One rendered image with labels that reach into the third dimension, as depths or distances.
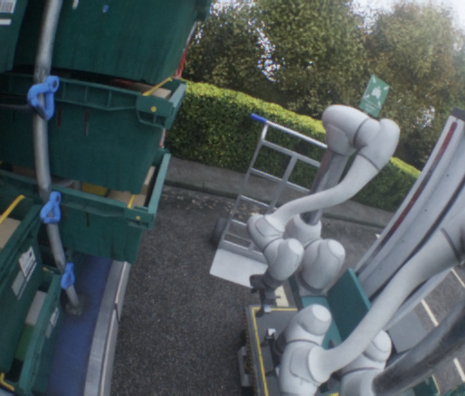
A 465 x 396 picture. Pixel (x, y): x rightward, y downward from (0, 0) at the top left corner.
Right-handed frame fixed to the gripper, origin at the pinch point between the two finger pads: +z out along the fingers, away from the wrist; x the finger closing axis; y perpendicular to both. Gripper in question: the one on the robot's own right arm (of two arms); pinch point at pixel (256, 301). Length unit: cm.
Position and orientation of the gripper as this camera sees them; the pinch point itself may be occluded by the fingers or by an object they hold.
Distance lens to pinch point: 111.5
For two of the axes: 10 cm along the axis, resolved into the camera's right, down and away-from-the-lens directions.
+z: -3.0, 8.1, 5.1
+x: -0.9, -5.5, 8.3
